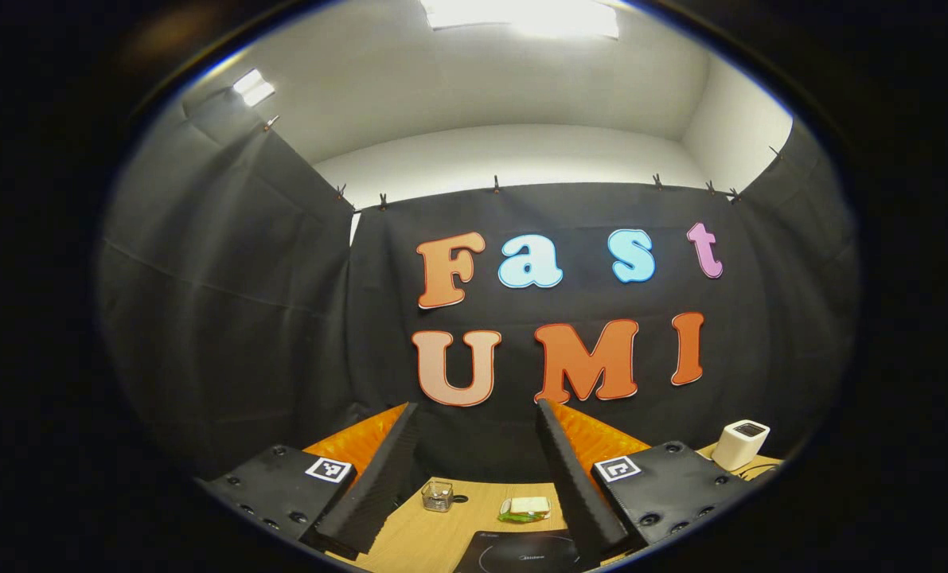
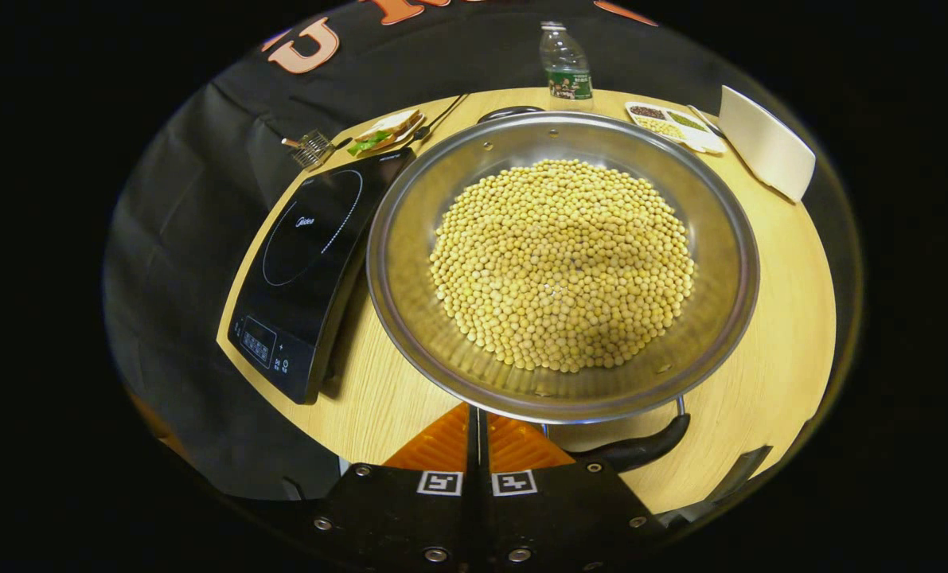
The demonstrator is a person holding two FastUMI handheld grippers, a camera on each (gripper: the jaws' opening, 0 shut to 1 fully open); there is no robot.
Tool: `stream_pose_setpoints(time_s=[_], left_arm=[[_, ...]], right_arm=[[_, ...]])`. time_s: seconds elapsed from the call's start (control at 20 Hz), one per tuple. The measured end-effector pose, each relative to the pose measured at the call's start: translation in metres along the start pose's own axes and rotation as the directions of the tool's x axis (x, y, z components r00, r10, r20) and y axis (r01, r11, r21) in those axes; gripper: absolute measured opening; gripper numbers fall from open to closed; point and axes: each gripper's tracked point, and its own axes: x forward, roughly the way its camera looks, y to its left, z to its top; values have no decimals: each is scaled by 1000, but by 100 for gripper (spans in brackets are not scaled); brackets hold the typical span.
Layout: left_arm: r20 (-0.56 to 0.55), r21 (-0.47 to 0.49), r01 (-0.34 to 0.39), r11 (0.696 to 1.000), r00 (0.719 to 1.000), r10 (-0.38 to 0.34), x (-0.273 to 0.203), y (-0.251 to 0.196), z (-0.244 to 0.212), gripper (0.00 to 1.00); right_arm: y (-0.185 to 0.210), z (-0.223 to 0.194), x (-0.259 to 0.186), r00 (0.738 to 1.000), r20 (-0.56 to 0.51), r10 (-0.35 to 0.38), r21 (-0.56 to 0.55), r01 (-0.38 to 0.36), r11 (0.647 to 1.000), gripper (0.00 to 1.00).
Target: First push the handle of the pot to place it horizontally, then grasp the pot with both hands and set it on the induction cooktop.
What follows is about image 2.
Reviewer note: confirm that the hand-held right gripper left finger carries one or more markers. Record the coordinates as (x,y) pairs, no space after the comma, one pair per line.
(410,509)

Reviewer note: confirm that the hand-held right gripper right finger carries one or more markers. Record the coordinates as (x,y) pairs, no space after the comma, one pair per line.
(553,509)

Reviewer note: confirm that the black induction cooktop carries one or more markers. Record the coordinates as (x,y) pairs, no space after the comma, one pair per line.
(306,263)

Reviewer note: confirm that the pile of soybeans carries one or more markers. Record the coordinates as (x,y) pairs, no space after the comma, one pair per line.
(561,263)

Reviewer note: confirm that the sandwich on plate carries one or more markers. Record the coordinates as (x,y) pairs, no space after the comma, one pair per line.
(386,130)

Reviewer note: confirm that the white divided bean dish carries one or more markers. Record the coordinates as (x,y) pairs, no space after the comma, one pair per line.
(672,126)

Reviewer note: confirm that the white toaster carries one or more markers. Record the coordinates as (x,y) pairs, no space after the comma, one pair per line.
(768,147)

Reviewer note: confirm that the clear plastic water bottle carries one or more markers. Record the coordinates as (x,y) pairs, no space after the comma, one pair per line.
(565,64)

